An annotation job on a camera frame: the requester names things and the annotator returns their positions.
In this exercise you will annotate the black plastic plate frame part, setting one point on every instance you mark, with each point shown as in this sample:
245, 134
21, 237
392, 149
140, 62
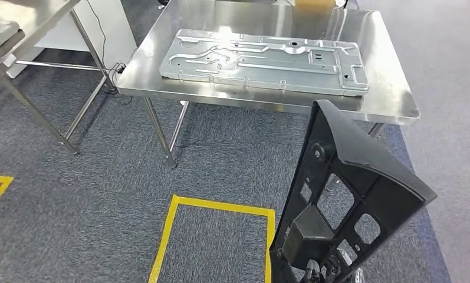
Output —
375, 172

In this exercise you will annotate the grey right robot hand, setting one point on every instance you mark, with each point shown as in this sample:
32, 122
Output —
313, 273

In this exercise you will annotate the white cabinet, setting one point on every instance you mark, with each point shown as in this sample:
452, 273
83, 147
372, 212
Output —
102, 23

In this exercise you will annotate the stainless steel workbench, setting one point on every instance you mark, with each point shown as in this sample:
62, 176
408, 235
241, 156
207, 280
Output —
383, 58

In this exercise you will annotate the stainless steel table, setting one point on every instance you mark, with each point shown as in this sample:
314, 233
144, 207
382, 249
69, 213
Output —
31, 15

